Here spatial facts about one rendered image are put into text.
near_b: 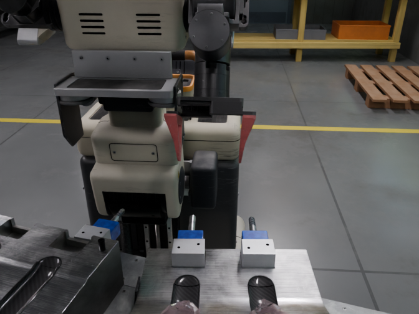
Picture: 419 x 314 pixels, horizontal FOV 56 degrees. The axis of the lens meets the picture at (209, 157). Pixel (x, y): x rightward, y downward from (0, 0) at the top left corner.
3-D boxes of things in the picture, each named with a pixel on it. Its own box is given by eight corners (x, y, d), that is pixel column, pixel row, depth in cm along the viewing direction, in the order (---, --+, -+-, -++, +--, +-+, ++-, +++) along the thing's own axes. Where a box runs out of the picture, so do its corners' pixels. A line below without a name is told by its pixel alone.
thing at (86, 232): (113, 218, 82) (110, 196, 79) (135, 222, 81) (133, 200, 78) (78, 260, 70) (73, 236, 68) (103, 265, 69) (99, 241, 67)
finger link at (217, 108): (254, 164, 60) (256, 101, 60) (207, 162, 60) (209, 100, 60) (252, 163, 66) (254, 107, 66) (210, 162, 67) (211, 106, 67)
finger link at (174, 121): (208, 162, 60) (210, 100, 60) (161, 161, 61) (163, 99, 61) (211, 162, 67) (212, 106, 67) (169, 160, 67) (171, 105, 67)
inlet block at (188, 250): (179, 228, 74) (178, 205, 72) (206, 229, 74) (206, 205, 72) (173, 280, 62) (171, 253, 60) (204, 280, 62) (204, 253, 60)
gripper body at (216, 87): (243, 109, 60) (244, 61, 60) (176, 108, 61) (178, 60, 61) (242, 114, 66) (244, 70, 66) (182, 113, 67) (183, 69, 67)
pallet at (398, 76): (474, 115, 359) (479, 103, 354) (371, 113, 365) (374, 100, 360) (414, 75, 483) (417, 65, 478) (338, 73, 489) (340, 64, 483)
